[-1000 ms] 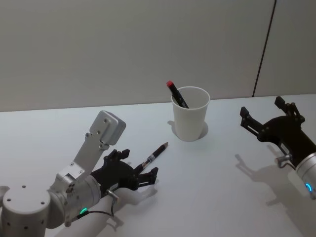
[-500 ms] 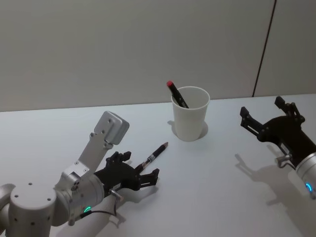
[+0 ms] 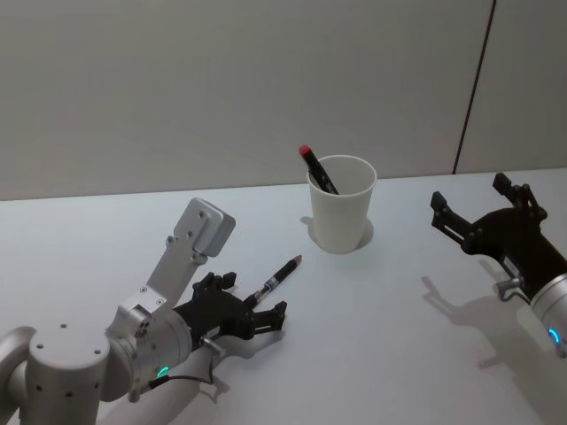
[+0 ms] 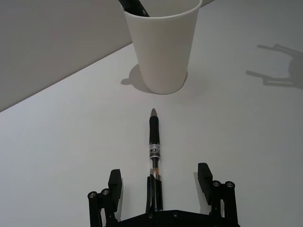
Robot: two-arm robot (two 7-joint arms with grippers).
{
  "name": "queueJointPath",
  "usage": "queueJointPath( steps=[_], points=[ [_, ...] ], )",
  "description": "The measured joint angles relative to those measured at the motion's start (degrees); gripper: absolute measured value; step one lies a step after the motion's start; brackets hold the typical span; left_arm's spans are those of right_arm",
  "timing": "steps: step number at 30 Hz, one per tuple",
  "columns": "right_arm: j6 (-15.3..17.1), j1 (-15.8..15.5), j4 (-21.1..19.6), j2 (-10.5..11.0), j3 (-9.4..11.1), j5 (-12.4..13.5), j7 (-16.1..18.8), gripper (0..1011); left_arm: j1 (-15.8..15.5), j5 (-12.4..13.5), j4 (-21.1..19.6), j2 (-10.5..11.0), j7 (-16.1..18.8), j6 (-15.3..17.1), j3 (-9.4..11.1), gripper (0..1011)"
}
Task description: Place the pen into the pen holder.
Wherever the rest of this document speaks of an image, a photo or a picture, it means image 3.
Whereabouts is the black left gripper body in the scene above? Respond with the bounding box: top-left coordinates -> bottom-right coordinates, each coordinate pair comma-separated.
174,290 -> 257,352

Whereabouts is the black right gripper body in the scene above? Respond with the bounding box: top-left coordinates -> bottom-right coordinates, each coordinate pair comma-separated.
461,206 -> 567,301

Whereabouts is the black pen with clear middle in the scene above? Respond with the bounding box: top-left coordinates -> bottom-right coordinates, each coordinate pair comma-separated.
242,253 -> 305,311

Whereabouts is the white paper cup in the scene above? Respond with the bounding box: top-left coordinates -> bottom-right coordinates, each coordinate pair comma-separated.
307,154 -> 378,255

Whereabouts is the black pen with red cap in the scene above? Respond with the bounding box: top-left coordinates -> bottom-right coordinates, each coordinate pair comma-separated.
298,143 -> 341,197

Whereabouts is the right wrist cable silver plug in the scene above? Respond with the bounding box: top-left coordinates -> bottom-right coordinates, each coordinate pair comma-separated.
495,275 -> 528,304

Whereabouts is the thin dark left wrist cable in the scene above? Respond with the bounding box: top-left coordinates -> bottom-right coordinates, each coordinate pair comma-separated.
147,335 -> 228,391

